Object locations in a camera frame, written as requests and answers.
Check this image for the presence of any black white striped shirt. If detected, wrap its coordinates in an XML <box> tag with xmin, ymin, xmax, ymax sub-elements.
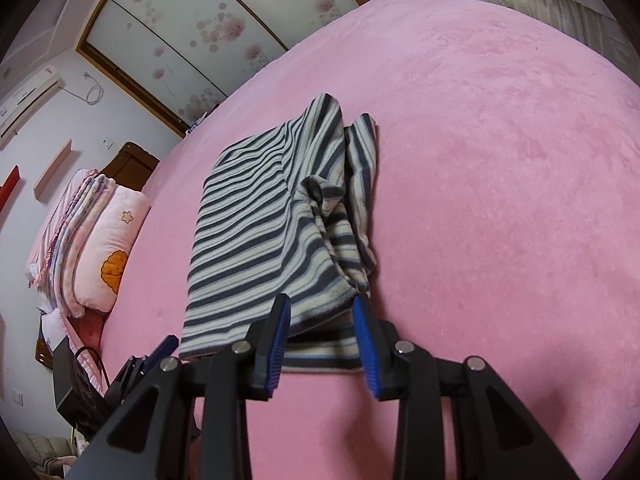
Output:
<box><xmin>180</xmin><ymin>94</ymin><xmax>378</xmax><ymax>373</ymax></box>

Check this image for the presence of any folded pink cartoon quilt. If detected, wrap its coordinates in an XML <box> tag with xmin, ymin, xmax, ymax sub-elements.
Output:
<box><xmin>73</xmin><ymin>185</ymin><xmax>151</xmax><ymax>313</ymax></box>

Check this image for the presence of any folded pink striped blanket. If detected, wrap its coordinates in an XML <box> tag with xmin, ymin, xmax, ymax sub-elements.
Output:
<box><xmin>25</xmin><ymin>169</ymin><xmax>117</xmax><ymax>318</ymax></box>

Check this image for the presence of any dark wooden headboard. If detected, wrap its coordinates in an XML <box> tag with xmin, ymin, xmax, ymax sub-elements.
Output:
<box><xmin>101</xmin><ymin>142</ymin><xmax>160</xmax><ymax>191</ymax></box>

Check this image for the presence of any pink bed blanket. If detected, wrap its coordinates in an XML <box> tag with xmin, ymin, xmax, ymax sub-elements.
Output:
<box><xmin>101</xmin><ymin>0</ymin><xmax>639</xmax><ymax>479</ymax></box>

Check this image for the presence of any floral sliding wardrobe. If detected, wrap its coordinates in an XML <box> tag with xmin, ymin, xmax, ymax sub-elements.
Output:
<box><xmin>77</xmin><ymin>0</ymin><xmax>364</xmax><ymax>136</ymax></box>

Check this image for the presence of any pink wall shelf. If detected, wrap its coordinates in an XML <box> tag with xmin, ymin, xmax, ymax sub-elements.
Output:
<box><xmin>32</xmin><ymin>139</ymin><xmax>73</xmax><ymax>200</ymax></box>

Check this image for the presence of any red wall shelf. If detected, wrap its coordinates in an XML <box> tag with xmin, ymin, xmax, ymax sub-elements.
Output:
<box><xmin>0</xmin><ymin>166</ymin><xmax>21</xmax><ymax>211</ymax></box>

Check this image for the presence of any white wall air conditioner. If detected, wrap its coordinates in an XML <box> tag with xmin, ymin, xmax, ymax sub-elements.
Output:
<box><xmin>0</xmin><ymin>65</ymin><xmax>62</xmax><ymax>148</ymax></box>

